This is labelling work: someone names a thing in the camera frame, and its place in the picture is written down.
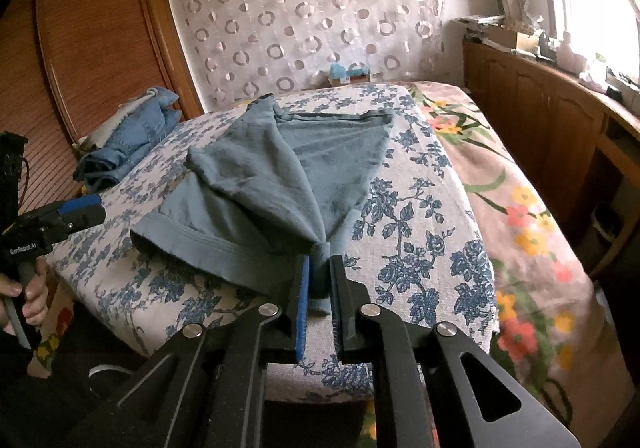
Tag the circle patterned sheer curtain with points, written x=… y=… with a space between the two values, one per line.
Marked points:
x=300 y=3

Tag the person's left hand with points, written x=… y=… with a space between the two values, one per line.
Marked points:
x=35 y=300

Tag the wooden wardrobe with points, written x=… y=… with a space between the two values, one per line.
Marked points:
x=100 y=38

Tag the open cardboard box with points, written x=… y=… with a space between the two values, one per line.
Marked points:
x=512 y=38

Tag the stack of papers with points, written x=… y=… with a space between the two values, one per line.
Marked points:
x=477 y=21

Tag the light blue cloth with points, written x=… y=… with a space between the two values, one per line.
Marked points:
x=339 y=71

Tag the long wooden cabinet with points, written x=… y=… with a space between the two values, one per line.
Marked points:
x=550 y=118

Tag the folded blue denim jeans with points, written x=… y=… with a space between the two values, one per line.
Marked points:
x=135 y=138

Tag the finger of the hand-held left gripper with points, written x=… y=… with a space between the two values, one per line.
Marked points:
x=82 y=213

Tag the blue-grey pants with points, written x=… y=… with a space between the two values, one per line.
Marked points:
x=280 y=178

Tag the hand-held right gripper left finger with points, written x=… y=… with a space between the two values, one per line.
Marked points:
x=302 y=310

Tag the blue floral white sheet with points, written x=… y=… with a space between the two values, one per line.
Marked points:
x=415 y=208

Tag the small cardboard box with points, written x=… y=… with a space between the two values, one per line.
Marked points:
x=360 y=77

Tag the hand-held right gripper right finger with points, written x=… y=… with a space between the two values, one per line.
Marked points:
x=336 y=313

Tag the cream cloth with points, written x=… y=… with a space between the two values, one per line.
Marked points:
x=112 y=123

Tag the pink floral bedspread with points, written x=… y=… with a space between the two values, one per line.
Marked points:
x=530 y=238

